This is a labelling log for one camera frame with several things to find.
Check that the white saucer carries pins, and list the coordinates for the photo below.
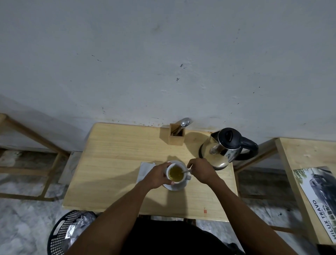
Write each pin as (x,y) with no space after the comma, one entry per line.
(175,184)

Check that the metal teaspoon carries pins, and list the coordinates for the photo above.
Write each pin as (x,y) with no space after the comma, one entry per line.
(187,171)

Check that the wooden cutlery holder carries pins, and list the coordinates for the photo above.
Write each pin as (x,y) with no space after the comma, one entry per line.
(176,136)

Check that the person's left forearm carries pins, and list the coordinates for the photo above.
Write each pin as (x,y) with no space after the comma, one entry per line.
(112,218)

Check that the black plastic waste basket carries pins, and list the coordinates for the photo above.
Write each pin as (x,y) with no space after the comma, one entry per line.
(60,233)

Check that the green tea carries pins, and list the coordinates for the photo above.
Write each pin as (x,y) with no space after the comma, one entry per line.
(175,174)

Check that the person's right forearm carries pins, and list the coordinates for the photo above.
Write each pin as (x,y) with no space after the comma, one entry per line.
(246,218)

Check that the person's left hand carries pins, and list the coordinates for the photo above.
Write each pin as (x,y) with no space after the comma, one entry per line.
(155,176)

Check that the wooden frame rack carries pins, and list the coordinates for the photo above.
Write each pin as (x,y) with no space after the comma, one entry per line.
(31,157)

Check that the white tea cup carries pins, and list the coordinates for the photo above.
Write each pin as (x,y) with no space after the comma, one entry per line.
(178,173)

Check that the person's left thumb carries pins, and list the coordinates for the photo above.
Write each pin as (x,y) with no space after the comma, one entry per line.
(168,180)

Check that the crumpled plastic wrappers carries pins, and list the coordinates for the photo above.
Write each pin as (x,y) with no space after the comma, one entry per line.
(78,226)

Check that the metal spoon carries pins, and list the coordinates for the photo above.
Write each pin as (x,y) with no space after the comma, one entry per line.
(181,124)

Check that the wooden side table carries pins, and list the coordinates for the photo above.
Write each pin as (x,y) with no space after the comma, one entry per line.
(296,168)

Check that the car picture magazine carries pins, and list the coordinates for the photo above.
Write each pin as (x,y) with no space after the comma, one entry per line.
(319,194)

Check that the person's right hand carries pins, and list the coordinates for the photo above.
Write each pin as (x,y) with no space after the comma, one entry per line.
(203,170)

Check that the person's right fingers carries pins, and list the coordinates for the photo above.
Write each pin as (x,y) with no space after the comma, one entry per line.
(191,166)

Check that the person's black shirt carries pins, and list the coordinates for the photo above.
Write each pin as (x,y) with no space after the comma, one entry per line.
(173,236)

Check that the steel electric kettle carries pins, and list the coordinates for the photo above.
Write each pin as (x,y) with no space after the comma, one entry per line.
(225,148)

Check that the white paper napkin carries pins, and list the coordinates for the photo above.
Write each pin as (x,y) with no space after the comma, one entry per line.
(143,170)

